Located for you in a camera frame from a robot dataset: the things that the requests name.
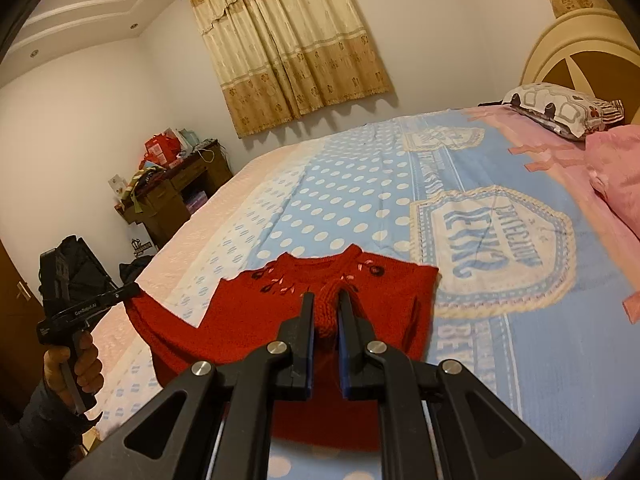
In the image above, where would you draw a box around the grey patterned pillow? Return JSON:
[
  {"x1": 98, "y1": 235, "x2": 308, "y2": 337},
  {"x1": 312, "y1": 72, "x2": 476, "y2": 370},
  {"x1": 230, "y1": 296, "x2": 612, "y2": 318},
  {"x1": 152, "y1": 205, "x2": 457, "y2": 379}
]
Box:
[{"x1": 501, "y1": 82, "x2": 626, "y2": 140}]

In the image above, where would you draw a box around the brown wooden door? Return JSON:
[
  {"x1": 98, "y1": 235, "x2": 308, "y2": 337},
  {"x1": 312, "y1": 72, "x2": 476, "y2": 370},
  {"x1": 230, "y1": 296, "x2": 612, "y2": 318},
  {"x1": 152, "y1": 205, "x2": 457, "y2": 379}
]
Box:
[{"x1": 0, "y1": 240, "x2": 46, "y2": 411}]

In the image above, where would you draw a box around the small black bag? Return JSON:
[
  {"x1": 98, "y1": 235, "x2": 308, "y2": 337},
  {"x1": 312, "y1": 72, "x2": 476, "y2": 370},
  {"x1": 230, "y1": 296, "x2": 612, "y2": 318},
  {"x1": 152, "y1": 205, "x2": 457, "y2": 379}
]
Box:
[{"x1": 119, "y1": 255, "x2": 156, "y2": 282}]

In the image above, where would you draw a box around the person's left hand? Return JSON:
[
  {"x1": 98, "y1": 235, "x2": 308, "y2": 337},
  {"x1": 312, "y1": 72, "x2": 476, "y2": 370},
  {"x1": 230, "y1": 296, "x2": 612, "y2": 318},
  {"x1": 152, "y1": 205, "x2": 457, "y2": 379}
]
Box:
[{"x1": 42, "y1": 332, "x2": 104, "y2": 413}]

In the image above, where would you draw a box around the large black bag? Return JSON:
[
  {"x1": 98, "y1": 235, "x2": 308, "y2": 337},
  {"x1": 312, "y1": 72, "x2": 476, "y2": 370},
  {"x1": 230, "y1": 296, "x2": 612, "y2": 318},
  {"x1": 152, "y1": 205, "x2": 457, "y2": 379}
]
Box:
[{"x1": 52, "y1": 234, "x2": 123, "y2": 301}]

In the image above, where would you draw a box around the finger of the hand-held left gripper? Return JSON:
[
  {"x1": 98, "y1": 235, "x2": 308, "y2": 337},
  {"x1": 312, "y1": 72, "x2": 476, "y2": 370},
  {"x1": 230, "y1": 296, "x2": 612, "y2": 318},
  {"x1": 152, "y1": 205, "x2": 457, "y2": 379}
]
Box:
[{"x1": 102, "y1": 281, "x2": 142, "y2": 309}]

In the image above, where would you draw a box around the red embroidered knit sweater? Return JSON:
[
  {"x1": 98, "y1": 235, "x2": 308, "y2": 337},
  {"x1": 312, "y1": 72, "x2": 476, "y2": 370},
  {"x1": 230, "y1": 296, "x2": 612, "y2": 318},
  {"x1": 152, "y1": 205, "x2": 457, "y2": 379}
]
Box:
[{"x1": 125, "y1": 244, "x2": 440, "y2": 453}]

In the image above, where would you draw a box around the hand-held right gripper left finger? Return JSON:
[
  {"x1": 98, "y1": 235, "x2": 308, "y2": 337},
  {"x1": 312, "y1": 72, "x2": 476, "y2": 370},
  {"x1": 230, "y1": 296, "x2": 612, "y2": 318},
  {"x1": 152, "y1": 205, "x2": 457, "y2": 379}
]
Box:
[{"x1": 65, "y1": 290, "x2": 317, "y2": 480}]

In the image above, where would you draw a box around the bed with patterned sheet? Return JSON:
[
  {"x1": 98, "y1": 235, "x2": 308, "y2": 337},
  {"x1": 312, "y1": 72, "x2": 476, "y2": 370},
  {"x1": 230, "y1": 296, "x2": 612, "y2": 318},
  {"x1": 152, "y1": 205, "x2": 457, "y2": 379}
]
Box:
[{"x1": 95, "y1": 105, "x2": 640, "y2": 480}]

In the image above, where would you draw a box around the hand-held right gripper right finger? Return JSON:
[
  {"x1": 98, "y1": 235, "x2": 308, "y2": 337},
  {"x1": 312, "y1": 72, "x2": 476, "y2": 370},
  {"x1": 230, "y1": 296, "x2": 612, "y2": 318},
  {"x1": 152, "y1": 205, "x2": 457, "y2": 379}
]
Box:
[{"x1": 337, "y1": 287, "x2": 583, "y2": 480}]

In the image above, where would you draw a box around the brown wooden desk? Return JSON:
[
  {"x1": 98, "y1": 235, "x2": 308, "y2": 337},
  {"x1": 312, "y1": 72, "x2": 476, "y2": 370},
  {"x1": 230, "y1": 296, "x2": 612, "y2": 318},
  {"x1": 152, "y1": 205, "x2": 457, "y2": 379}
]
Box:
[{"x1": 114, "y1": 139, "x2": 235, "y2": 251}]

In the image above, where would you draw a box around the pink quilted mattress pad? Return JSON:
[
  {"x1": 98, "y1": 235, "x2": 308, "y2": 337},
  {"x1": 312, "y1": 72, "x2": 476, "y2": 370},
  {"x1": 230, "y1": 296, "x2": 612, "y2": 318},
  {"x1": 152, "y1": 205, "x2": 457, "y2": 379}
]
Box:
[{"x1": 90, "y1": 137, "x2": 326, "y2": 441}]

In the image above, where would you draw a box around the cream wooden headboard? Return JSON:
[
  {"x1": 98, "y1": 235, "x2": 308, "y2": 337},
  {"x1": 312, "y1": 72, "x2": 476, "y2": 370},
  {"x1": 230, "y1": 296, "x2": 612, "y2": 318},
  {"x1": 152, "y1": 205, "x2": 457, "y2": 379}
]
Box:
[{"x1": 520, "y1": 7, "x2": 640, "y2": 126}]

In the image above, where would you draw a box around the red gift bag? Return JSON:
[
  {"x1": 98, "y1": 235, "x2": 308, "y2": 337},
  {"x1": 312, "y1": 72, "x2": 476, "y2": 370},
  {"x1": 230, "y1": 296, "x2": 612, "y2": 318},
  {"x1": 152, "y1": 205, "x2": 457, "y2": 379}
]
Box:
[{"x1": 144, "y1": 134, "x2": 181, "y2": 167}]

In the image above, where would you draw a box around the person's left forearm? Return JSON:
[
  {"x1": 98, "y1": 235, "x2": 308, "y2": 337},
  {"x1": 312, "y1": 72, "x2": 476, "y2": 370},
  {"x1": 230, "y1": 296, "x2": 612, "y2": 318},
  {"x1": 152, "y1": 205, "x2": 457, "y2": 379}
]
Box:
[{"x1": 0, "y1": 375, "x2": 103, "y2": 480}]

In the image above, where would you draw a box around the colourful cloth pile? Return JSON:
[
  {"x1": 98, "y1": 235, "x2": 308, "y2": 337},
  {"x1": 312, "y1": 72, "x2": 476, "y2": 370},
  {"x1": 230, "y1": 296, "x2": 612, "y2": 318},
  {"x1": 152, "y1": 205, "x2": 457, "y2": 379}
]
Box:
[{"x1": 125, "y1": 167, "x2": 167, "y2": 211}]

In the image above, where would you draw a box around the pink folded quilt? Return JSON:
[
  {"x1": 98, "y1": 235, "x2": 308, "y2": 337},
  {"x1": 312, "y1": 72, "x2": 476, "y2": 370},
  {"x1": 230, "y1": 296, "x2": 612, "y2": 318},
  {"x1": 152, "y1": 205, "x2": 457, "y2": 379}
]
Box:
[{"x1": 585, "y1": 124, "x2": 640, "y2": 238}]

